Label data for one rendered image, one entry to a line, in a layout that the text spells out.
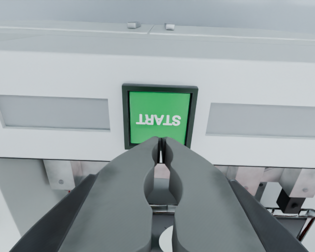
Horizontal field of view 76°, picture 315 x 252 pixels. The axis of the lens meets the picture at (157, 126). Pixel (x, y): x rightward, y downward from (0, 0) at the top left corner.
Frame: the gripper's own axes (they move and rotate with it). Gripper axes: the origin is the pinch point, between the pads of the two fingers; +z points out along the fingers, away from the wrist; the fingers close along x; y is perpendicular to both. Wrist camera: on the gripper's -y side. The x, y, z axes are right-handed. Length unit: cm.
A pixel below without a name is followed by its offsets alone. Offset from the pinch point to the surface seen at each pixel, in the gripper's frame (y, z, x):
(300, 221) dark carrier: 20.1, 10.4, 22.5
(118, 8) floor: -11, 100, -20
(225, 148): 3.2, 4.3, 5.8
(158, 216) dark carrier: 20.0, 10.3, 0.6
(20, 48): -4.2, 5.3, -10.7
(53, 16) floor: -6, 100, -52
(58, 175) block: 11.7, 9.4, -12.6
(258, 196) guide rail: 20.2, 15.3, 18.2
